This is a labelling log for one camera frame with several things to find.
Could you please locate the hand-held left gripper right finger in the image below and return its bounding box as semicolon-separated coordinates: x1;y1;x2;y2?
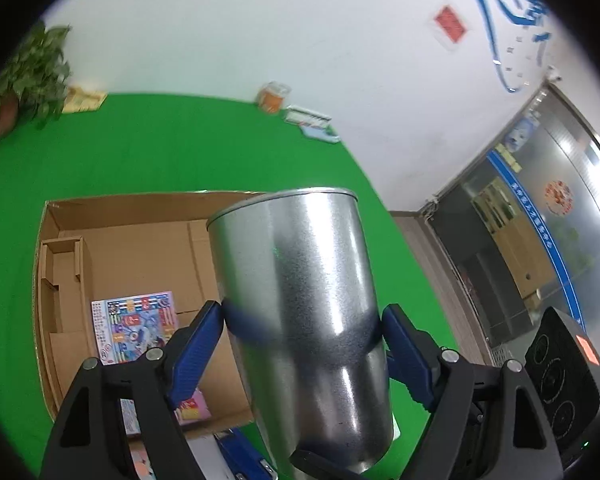
380;304;566;480

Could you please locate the red wall sign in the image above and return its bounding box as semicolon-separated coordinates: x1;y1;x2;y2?
434;5;468;45

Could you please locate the silver metal tumbler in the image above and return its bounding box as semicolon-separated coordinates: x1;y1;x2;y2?
206;187;396;477

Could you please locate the yellow packet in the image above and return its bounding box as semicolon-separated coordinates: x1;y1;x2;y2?
62;86;106;113

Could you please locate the blue wall decal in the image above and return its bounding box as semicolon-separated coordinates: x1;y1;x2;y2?
437;0;556;93

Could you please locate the orange clear container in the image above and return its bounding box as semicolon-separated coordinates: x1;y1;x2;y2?
258;81;291;113

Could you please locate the cardboard box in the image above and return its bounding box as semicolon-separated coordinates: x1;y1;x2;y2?
32;190;276;441

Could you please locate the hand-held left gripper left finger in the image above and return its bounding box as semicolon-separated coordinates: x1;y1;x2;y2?
40;301;226;480

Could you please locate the glass door with stickers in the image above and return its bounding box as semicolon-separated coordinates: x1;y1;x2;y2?
420;84;600;367

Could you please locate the light blue booklet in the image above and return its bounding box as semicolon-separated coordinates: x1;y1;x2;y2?
300;125;340;144

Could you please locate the potted green plant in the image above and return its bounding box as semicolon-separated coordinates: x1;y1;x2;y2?
0;22;73;138

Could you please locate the blue stapler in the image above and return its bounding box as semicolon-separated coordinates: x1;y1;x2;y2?
215;427;281;480

